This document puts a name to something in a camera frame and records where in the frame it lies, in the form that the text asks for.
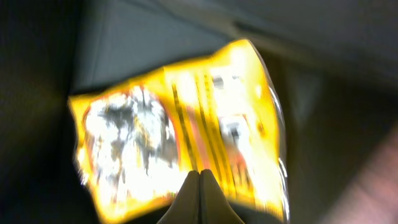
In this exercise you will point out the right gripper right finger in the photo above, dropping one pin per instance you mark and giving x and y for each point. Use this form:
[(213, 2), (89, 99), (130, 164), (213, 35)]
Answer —
[(214, 206)]

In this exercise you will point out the black gift box with lid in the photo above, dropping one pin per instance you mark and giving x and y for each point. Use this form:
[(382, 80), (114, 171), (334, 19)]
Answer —
[(333, 65)]

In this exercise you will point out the yellow Hacks candy bag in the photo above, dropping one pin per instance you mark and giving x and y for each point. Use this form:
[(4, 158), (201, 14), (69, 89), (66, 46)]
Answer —
[(137, 141)]

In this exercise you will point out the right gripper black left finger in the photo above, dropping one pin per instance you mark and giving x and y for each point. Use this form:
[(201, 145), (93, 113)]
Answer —
[(185, 207)]

